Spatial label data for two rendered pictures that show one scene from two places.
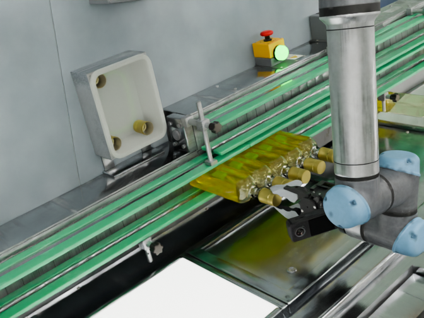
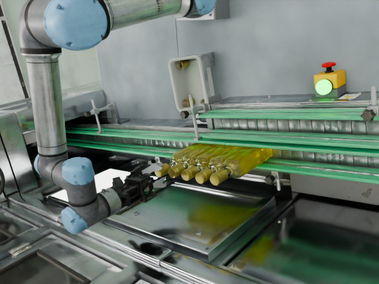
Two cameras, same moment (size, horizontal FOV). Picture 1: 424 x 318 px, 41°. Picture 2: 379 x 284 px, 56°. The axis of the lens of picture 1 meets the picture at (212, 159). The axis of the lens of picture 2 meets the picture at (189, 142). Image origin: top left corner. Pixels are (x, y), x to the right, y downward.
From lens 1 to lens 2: 167 cm
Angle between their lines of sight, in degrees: 77
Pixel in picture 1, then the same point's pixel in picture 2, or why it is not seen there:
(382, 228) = not seen: hidden behind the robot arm
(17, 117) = (160, 72)
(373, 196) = (40, 165)
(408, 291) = (107, 270)
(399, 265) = (129, 260)
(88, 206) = (155, 127)
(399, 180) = (58, 172)
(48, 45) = (173, 39)
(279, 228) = (188, 202)
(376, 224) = not seen: hidden behind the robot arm
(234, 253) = (163, 192)
